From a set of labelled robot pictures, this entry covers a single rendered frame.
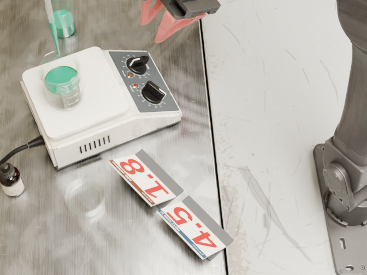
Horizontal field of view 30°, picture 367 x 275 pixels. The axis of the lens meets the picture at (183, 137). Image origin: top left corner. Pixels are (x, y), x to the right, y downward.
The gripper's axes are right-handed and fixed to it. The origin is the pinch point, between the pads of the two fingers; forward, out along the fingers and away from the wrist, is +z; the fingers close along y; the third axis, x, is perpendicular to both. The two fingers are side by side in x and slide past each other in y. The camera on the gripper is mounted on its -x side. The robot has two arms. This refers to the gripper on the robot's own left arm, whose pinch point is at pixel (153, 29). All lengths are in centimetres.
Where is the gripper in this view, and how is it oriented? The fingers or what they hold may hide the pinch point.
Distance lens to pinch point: 98.1
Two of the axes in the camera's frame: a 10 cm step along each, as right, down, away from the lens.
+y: 5.8, 7.7, -2.6
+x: 6.6, -2.6, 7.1
